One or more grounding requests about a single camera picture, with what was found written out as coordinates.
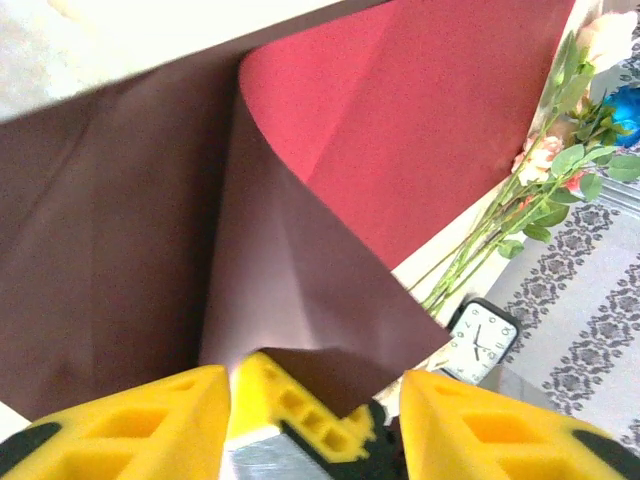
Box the blue rose stem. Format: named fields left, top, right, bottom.
left=564, top=84, right=640, bottom=151

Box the burgundy wrapping paper sheet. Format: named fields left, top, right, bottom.
left=0, top=0, right=579, bottom=436

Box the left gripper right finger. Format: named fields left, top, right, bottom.
left=399, top=369, right=640, bottom=480

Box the small peach rose spray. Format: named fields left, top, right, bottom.
left=424, top=133, right=601, bottom=316

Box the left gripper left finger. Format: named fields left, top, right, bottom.
left=0, top=364, right=231, bottom=480

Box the black square alarm clock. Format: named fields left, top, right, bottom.
left=443, top=297, right=521, bottom=387

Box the large peach rose stem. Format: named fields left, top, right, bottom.
left=414, top=9, right=640, bottom=311

